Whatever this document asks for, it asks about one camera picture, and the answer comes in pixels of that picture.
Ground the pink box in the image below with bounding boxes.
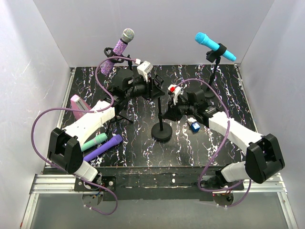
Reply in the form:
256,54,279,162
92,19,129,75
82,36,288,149
70,94,91,120

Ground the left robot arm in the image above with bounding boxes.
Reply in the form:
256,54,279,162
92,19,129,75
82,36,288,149
48,69,165,191

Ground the purple cable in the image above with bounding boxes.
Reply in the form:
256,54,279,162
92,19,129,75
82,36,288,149
173,78,252,208
31,56,142,215

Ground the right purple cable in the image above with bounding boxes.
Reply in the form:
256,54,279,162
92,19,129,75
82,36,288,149
173,78,252,208

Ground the cyan microphone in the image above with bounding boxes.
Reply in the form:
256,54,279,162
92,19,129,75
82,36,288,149
195,32,236,62

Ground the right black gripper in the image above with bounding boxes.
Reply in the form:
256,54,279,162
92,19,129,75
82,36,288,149
162,96,196,122

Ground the black tripod mic stand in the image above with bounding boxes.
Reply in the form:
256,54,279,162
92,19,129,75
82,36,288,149
109,114,133,124

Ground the mint green microphone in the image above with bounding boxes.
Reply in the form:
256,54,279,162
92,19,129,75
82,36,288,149
81,133,108,152

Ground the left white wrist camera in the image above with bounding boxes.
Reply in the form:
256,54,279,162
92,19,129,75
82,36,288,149
137,61,153,82

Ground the right round base stand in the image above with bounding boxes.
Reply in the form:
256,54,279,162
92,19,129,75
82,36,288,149
204,43,227,99

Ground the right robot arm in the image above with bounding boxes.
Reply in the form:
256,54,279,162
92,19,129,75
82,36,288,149
163,84,285,190

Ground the round base mic stand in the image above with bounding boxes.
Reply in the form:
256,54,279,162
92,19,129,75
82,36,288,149
151,97,173,143

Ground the blue white small box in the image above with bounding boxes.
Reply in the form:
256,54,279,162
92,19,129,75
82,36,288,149
187,117,200,133

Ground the black rear tripod stand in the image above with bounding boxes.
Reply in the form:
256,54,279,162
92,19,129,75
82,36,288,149
103,46,134,72

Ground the glitter purple microphone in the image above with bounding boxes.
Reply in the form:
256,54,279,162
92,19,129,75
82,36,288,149
101,28,135,75

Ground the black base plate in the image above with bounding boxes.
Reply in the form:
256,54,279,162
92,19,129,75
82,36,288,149
73,166,246,202

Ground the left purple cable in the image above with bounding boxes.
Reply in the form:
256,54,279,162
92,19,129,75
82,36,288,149
31,56,142,215

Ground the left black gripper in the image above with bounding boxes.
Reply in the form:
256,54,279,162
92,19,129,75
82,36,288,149
126,74,165,102

